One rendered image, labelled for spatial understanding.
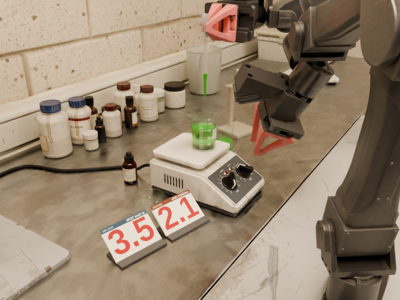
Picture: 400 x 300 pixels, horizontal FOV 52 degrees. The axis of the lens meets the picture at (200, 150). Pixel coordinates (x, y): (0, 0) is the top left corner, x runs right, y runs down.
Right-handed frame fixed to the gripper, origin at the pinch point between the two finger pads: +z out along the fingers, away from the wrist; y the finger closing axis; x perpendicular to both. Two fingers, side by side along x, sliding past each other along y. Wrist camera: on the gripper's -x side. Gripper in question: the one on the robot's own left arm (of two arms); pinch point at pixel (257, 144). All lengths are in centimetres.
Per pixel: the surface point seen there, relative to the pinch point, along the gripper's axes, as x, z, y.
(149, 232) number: -16.6, 12.5, 15.4
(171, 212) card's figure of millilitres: -12.9, 11.6, 10.9
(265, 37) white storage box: 37, 24, -103
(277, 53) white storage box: 44, 27, -98
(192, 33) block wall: 3, 28, -89
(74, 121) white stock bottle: -31.7, 29.1, -23.9
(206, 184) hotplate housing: -7.4, 7.7, 5.9
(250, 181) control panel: 2.2, 7.1, 2.8
